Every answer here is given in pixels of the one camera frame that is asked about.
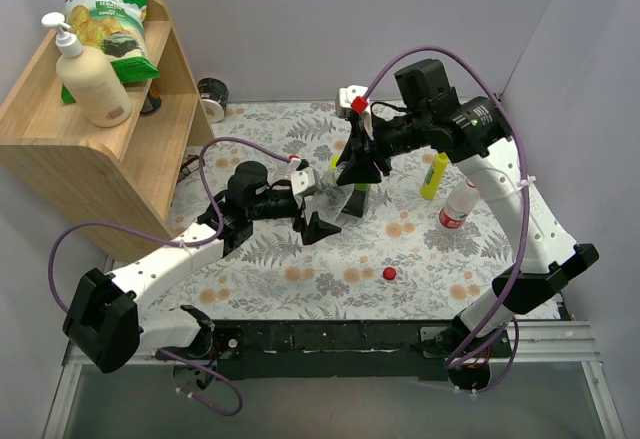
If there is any clear plastic bottle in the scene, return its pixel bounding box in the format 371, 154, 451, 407
307, 169, 355, 223

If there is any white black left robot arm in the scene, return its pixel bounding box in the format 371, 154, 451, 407
63, 160, 353, 373

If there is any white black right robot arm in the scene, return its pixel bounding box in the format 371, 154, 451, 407
336, 59, 599, 357

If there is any yellow bottle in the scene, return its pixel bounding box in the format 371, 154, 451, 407
420, 153, 449, 200

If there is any red bottle cap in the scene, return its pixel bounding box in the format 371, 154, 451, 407
382, 267, 397, 281

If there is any red label water bottle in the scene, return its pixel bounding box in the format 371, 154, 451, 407
438, 179, 480, 230

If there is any cream lotion pump bottle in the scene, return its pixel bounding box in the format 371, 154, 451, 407
41, 12, 132, 128

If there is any green Gillette razor box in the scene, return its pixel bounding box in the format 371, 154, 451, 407
329, 155, 370, 218

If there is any black tape roll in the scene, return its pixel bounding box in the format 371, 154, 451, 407
197, 77, 229, 123

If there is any wooden shelf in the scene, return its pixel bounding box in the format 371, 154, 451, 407
1, 0, 213, 263

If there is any cassava chips bag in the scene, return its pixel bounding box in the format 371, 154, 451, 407
64, 0, 159, 84

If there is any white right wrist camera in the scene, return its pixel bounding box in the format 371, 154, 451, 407
335, 85, 373, 134

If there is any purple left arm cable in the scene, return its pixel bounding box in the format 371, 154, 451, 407
49, 139, 306, 418

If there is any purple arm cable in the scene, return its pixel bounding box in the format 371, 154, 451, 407
355, 46, 539, 395
49, 139, 306, 418

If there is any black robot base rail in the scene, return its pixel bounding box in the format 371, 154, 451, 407
154, 318, 516, 383

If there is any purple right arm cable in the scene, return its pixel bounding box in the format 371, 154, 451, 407
355, 46, 539, 395

